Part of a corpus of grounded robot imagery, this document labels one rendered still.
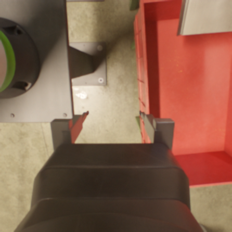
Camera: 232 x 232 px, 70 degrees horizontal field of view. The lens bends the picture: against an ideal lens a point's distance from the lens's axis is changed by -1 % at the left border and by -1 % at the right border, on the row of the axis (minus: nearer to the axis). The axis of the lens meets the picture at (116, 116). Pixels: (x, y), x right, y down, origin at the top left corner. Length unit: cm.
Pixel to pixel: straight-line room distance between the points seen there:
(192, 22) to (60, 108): 35
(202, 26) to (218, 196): 167
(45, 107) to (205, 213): 185
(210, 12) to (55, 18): 33
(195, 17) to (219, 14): 5
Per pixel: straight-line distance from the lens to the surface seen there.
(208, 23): 49
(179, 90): 77
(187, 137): 85
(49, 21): 37
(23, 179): 179
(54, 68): 36
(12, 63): 32
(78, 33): 131
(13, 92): 37
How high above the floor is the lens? 126
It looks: 74 degrees down
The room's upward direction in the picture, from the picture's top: 180 degrees counter-clockwise
